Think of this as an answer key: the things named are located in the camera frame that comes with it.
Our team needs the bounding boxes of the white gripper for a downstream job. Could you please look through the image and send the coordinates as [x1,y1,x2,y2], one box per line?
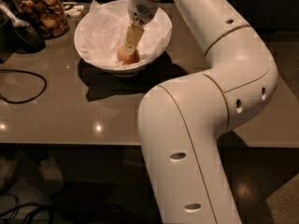
[124,0,160,54]

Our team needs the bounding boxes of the orange apple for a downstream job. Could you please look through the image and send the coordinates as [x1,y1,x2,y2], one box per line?
[117,46,140,65]

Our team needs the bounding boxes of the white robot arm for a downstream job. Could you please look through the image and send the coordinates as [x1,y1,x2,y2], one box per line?
[128,0,278,224]

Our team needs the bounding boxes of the white bowl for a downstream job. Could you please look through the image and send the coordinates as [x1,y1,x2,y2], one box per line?
[74,0,174,78]

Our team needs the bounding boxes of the black mat under bowl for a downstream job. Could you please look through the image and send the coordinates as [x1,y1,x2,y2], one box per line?
[81,59,166,99]

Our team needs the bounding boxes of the white paper liner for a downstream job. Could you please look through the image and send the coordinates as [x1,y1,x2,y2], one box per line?
[78,0,172,68]

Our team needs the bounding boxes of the small white items on table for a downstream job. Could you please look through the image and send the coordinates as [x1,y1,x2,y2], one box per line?
[64,4,85,18]

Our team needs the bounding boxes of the glass jar of dried chips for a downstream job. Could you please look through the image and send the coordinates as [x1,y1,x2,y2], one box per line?
[13,0,69,39]

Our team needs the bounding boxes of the black round appliance base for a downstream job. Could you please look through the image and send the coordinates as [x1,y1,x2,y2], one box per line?
[14,25,46,53]

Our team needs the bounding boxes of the white shoe right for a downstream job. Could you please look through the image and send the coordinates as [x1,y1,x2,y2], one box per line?
[38,157,64,193]

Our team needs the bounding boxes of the white shoe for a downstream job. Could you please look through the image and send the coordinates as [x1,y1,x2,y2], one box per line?
[38,157,64,193]
[0,156,20,192]

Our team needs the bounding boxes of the white shoe left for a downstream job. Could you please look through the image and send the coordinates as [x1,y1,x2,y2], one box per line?
[0,156,20,192]

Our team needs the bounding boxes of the black cable loop on table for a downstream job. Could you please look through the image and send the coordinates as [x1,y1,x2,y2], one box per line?
[0,68,48,105]

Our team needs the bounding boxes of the silver spoon handle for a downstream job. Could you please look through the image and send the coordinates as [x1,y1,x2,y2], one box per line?
[0,0,30,28]

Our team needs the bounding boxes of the black cables on floor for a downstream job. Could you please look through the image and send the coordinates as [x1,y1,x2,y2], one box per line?
[0,192,54,224]

